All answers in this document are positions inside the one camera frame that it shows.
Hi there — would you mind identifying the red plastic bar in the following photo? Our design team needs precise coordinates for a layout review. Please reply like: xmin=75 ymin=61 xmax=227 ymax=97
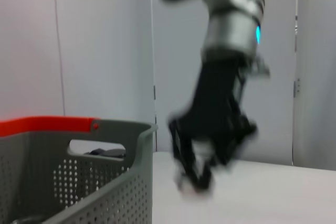
xmin=0 ymin=115 xmax=101 ymax=137

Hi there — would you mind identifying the grey metal partition post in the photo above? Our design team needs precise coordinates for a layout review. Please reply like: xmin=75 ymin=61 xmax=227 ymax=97
xmin=290 ymin=0 xmax=301 ymax=167

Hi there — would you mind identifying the grey-green perforated storage bin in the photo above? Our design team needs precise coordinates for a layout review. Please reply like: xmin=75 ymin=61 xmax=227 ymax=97
xmin=0 ymin=119 xmax=159 ymax=224

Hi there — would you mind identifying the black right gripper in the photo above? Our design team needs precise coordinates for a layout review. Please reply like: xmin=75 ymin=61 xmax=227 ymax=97
xmin=168 ymin=55 xmax=258 ymax=191

